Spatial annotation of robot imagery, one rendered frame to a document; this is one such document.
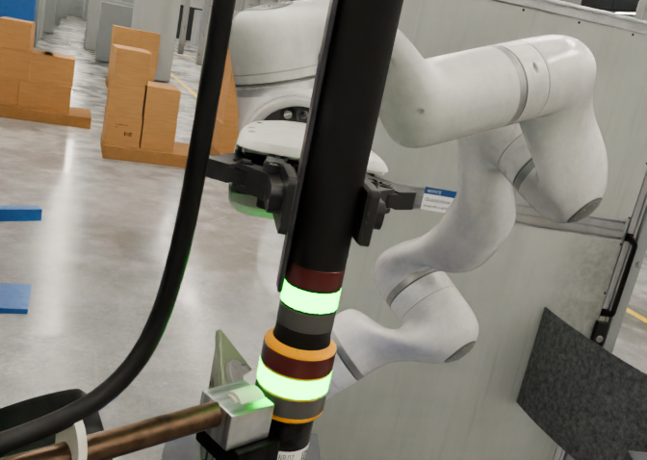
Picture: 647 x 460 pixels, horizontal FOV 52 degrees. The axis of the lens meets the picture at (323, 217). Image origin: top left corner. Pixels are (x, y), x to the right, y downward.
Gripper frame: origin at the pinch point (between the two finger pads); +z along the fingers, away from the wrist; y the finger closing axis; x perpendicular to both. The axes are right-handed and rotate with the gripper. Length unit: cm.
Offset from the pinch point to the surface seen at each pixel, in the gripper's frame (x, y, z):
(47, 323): -162, 74, -310
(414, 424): -122, -86, -179
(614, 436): -91, -133, -133
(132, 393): -162, 22, -250
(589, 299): -62, -141, -178
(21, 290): -159, 97, -343
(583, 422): -94, -129, -145
